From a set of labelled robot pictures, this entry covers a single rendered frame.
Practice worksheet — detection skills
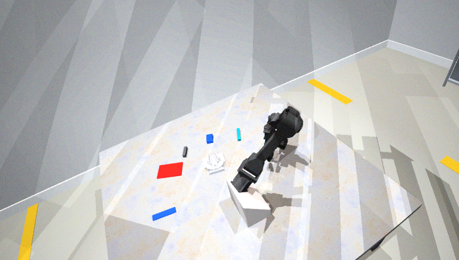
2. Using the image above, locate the red flat plate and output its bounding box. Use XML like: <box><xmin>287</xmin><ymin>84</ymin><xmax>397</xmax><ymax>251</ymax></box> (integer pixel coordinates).
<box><xmin>157</xmin><ymin>162</ymin><xmax>183</xmax><ymax>179</ymax></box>

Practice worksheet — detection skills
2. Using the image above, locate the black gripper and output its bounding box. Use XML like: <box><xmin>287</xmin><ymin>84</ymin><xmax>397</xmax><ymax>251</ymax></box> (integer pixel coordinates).
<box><xmin>264</xmin><ymin>136</ymin><xmax>274</xmax><ymax>162</ymax></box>

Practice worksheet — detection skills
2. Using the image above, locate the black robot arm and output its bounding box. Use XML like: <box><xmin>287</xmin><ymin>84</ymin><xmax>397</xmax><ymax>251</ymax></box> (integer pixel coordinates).
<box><xmin>230</xmin><ymin>106</ymin><xmax>303</xmax><ymax>193</ymax></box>

